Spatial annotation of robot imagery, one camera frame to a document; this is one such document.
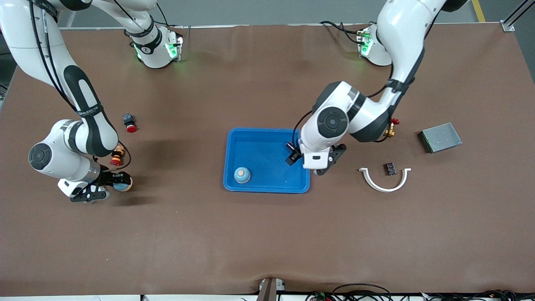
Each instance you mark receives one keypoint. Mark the blue round bell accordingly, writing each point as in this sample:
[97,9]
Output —
[125,184]
[242,175]

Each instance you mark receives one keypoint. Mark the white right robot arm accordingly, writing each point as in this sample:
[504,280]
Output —
[42,42]

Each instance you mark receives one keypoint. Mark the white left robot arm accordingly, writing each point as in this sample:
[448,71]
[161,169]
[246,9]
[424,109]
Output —
[401,25]

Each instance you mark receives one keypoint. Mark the blue plastic tray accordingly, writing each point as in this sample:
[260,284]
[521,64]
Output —
[267,159]

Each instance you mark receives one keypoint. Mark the red emergency stop button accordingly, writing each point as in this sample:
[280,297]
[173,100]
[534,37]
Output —
[129,123]

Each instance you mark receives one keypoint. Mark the white semicircular pipe clamp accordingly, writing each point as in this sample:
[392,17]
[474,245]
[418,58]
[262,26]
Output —
[384,189]

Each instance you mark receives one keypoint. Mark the brown table cover mat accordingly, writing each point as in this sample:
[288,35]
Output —
[267,242]

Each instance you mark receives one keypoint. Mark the silver metal box module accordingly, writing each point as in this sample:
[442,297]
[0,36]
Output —
[441,137]

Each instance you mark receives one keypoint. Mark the red yellow push button switch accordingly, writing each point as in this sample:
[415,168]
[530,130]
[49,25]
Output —
[118,156]

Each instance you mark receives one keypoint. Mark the metal table edge bracket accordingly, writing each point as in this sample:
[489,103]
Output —
[269,288]

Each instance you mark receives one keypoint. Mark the aluminium frame post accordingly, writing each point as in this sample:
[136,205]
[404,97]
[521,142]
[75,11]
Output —
[516,16]

